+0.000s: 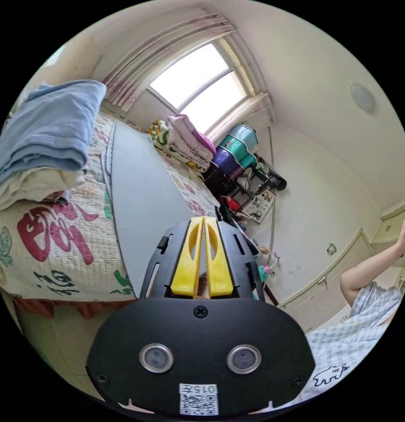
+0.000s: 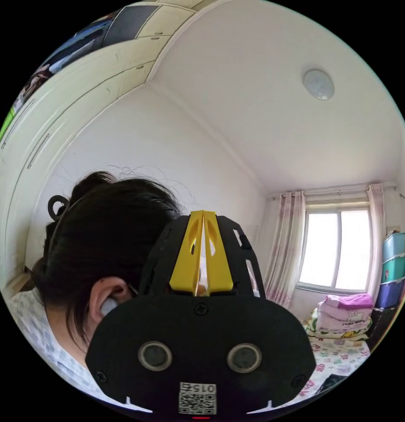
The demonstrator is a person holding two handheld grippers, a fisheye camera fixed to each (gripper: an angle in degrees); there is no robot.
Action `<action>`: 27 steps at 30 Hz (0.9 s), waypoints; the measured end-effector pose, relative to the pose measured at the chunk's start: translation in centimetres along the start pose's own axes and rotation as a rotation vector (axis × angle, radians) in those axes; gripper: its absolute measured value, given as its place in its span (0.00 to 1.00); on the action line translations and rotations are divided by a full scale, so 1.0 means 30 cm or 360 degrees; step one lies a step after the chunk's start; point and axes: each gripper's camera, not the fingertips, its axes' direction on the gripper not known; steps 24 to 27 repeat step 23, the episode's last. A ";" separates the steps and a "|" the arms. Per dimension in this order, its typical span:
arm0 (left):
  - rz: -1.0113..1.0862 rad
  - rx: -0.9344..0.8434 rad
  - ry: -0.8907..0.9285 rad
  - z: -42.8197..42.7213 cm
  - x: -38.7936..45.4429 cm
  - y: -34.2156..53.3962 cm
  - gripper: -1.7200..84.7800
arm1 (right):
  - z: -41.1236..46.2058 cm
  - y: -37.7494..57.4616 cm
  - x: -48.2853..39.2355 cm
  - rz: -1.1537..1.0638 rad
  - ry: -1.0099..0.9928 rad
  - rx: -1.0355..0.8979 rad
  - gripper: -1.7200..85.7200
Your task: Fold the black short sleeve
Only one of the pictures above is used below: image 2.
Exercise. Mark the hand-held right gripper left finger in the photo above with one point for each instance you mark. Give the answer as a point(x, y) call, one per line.
point(184, 267)

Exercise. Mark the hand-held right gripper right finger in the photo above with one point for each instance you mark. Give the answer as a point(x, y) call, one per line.
point(219, 267)

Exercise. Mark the black short sleeve shirt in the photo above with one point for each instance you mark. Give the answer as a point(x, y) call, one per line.
point(332, 382)

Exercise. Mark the pink flowered curtain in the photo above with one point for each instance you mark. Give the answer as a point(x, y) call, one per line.
point(376, 230)
point(283, 250)

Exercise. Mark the person's body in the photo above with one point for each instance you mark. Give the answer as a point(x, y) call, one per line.
point(100, 237)

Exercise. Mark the window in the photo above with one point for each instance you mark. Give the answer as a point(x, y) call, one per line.
point(337, 250)

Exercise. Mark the pile of folded blankets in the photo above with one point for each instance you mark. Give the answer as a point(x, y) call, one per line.
point(344, 316)

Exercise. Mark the curtain rod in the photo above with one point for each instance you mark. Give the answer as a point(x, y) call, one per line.
point(337, 190)

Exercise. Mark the bed with printed sheet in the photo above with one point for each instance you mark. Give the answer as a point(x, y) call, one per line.
point(341, 356)

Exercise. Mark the stack of plastic storage boxes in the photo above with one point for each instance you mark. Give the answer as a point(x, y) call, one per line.
point(392, 270)

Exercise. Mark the cream cupboard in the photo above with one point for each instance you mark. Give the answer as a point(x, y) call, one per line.
point(67, 108)

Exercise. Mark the round ceiling lamp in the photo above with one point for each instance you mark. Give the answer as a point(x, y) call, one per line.
point(318, 84)

